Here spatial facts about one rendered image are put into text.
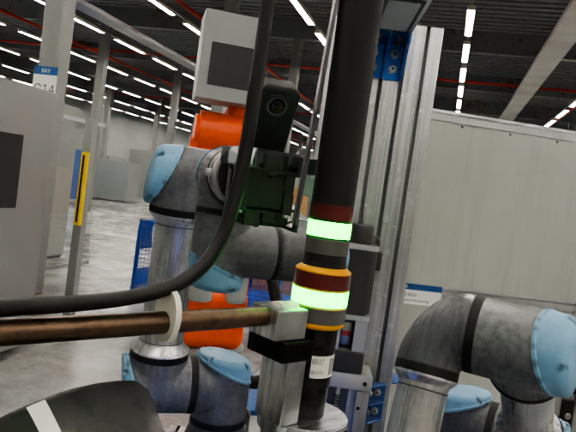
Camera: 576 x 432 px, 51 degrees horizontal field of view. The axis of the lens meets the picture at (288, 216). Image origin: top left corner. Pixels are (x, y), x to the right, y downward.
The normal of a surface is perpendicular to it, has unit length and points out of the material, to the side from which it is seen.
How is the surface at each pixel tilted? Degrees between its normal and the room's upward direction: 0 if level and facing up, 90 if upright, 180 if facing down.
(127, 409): 41
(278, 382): 90
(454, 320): 65
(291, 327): 90
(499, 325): 59
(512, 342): 78
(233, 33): 90
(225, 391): 89
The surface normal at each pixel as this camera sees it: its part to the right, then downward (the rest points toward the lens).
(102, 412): 0.68, -0.63
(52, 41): -0.25, 0.02
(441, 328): -0.57, -0.27
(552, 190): 0.13, 0.07
